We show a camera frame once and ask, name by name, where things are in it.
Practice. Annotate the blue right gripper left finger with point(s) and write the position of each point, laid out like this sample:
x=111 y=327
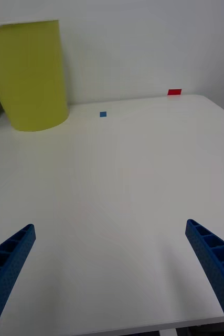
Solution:
x=6 y=267

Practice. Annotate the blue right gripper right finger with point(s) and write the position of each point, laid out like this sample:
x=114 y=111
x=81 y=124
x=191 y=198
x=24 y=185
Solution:
x=219 y=262

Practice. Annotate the yellow-green plastic bin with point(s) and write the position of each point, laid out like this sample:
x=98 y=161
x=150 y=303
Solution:
x=30 y=78

